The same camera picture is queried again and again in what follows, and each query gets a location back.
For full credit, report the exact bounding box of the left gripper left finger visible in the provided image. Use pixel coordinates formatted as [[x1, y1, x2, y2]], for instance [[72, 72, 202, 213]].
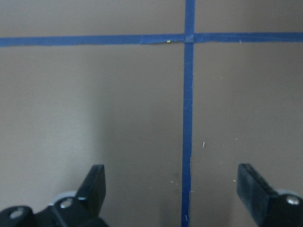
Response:
[[0, 165, 106, 227]]

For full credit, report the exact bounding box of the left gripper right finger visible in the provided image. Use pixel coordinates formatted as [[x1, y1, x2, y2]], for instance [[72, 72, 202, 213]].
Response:
[[237, 163, 303, 227]]

